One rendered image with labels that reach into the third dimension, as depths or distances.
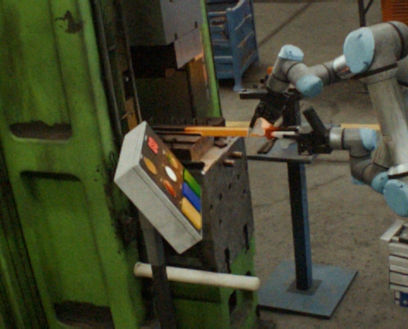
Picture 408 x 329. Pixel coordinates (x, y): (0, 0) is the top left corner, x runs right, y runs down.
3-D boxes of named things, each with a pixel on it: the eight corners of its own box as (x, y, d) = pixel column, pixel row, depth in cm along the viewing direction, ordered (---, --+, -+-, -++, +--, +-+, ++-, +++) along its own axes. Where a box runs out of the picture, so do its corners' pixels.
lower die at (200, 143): (215, 144, 274) (212, 122, 271) (192, 166, 257) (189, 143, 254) (118, 140, 294) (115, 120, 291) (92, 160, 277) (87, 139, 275)
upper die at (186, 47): (202, 52, 262) (198, 26, 259) (177, 68, 246) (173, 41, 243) (103, 54, 282) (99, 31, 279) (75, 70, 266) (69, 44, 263)
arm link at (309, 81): (334, 75, 230) (315, 56, 237) (307, 84, 226) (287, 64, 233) (330, 94, 235) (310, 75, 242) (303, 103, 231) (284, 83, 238)
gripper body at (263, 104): (273, 128, 247) (285, 98, 241) (250, 115, 249) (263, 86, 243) (279, 119, 253) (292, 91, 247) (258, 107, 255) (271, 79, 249)
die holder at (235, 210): (255, 232, 297) (243, 130, 282) (219, 281, 266) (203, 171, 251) (136, 220, 324) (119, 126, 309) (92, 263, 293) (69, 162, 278)
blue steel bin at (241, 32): (262, 64, 706) (253, -10, 682) (242, 90, 637) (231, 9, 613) (148, 68, 751) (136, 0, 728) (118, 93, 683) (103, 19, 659)
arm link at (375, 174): (441, 52, 216) (398, 198, 226) (423, 45, 226) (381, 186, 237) (414, 44, 212) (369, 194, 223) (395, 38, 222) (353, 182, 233)
